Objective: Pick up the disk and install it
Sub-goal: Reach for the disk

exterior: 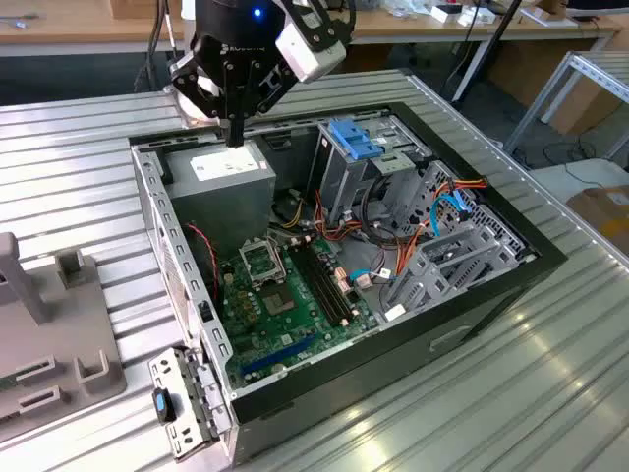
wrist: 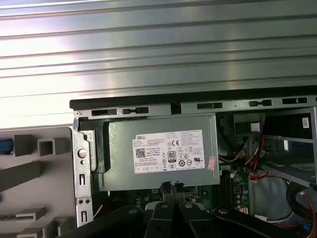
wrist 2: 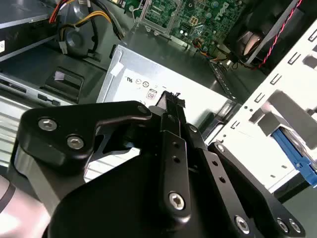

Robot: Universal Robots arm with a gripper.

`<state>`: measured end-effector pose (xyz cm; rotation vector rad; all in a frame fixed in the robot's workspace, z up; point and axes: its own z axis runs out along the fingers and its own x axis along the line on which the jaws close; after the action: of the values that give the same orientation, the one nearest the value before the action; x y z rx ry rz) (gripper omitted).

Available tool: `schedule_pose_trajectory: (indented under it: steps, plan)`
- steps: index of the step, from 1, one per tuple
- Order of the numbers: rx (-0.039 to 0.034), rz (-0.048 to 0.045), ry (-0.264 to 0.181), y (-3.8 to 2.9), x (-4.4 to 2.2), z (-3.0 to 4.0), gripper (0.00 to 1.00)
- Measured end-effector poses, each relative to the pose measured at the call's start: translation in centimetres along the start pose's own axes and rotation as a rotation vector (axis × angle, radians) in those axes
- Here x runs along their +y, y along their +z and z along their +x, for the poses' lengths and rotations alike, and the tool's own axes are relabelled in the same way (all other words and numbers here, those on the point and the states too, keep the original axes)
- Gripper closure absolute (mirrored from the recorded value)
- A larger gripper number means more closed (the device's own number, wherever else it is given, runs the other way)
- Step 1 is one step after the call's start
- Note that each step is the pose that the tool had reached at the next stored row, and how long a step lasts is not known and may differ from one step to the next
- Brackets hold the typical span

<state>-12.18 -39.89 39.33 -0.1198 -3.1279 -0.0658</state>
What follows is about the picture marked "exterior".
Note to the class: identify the green RAM stick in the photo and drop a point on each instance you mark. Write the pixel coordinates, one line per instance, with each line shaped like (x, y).
(7, 382)

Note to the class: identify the grey metal slot bracket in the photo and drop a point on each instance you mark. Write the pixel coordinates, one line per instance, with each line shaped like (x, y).
(169, 366)

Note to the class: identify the grey metal drive cage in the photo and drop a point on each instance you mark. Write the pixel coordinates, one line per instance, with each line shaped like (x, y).
(339, 182)

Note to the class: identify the brown square base plate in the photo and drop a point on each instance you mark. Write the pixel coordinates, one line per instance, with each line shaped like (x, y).
(189, 123)

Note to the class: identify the brown cardboard box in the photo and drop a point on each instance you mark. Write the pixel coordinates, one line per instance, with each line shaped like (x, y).
(521, 69)
(582, 110)
(599, 221)

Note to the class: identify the grey parts rack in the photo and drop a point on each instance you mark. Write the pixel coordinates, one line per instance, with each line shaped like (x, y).
(64, 319)

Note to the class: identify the green motherboard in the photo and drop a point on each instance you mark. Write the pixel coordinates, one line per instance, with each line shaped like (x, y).
(290, 329)

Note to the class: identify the black open PC case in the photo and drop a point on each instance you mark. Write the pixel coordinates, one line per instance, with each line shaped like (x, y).
(393, 364)

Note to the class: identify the blue plastic drive latch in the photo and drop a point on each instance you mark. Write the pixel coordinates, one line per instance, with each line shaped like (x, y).
(351, 140)

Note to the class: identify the grey power supply unit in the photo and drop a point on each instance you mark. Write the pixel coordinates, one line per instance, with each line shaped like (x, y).
(221, 206)

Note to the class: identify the black RAM slot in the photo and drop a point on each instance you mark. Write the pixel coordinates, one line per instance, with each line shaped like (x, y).
(320, 285)
(313, 285)
(332, 285)
(326, 285)

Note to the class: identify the white box with black lid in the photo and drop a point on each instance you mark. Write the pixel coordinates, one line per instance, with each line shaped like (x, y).
(446, 14)

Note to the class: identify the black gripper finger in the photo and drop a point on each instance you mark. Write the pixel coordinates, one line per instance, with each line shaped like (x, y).
(270, 86)
(187, 78)

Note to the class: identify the square grey chipset chip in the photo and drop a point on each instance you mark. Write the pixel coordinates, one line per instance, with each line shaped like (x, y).
(279, 300)

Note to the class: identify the grey metal disk bay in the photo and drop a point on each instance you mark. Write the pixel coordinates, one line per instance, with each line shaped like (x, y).
(417, 275)

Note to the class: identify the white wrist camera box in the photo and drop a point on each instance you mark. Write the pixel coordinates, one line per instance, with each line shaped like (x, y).
(309, 54)

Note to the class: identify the CPU socket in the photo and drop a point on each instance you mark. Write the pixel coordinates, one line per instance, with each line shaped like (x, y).
(260, 260)

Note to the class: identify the black stand pole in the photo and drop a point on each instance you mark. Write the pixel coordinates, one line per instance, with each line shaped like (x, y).
(494, 37)

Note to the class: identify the blue expansion slot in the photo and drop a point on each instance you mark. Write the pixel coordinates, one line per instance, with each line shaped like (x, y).
(277, 355)

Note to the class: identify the light wooden desk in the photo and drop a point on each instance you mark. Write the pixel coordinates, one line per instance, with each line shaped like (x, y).
(417, 29)
(74, 24)

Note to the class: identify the small white box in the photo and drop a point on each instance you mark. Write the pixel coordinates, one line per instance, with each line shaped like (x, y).
(476, 16)

